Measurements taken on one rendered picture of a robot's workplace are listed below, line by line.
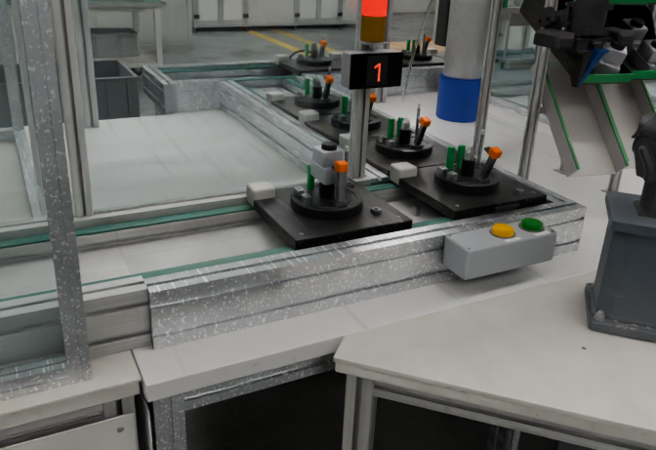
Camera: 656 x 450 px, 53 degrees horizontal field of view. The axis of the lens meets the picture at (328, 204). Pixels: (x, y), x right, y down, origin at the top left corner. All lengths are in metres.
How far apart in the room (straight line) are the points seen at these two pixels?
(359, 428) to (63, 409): 0.45
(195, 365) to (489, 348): 0.46
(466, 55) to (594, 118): 0.79
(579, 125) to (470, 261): 0.55
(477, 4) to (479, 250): 1.27
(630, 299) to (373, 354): 0.43
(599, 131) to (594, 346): 0.62
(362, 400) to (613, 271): 0.46
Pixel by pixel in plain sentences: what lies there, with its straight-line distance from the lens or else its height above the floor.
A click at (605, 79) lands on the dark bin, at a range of 1.51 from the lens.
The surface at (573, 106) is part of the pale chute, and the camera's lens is 1.62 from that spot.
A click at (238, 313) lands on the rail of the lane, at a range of 1.07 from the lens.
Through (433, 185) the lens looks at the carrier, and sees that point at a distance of 1.41.
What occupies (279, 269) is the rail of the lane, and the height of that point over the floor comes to 0.96.
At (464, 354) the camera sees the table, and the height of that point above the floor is 0.86.
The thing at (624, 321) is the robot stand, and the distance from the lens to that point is 1.21.
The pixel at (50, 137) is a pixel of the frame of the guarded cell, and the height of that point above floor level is 1.22.
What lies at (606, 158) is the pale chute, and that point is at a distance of 1.60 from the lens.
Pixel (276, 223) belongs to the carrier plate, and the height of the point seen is 0.97.
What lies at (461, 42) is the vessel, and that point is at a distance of 2.32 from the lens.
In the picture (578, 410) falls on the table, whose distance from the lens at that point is 1.02.
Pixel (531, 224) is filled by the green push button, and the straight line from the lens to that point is 1.28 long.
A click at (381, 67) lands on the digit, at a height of 1.21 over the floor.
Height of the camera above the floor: 1.46
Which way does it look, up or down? 23 degrees down
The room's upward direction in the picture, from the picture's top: 3 degrees clockwise
